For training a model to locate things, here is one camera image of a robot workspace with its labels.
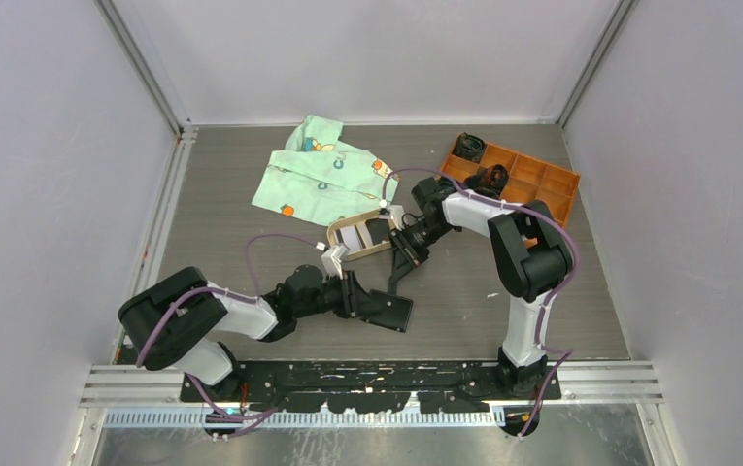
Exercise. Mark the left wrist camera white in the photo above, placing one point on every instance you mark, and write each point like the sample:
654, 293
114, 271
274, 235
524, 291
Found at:
332, 257

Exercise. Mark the beige oval tray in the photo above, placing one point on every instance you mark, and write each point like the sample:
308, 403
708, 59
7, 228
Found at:
379, 229

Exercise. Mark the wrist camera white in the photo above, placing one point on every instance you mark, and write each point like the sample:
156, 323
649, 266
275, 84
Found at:
393, 214
332, 257

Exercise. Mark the white striped card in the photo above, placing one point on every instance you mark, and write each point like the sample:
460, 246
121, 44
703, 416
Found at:
356, 237

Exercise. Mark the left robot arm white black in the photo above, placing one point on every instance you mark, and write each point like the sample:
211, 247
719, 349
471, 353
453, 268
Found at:
170, 323

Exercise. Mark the slotted metal cable duct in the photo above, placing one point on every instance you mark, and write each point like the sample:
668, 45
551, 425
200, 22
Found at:
203, 417

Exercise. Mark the rolled dark belt back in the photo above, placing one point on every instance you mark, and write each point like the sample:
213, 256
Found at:
469, 147

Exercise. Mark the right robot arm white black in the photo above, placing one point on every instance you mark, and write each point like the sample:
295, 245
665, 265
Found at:
532, 256

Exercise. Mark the green cartoon print cloth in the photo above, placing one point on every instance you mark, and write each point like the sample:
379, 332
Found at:
318, 178

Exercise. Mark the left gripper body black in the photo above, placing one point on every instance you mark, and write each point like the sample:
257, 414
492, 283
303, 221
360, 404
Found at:
341, 298

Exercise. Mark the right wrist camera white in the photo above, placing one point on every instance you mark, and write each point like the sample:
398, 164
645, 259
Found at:
393, 214

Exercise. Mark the black leather card holder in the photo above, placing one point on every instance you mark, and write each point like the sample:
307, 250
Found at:
394, 314

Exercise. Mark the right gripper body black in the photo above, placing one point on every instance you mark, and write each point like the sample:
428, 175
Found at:
413, 242

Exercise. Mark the orange compartment organizer tray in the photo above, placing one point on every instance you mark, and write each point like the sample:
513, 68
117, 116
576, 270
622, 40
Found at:
528, 178

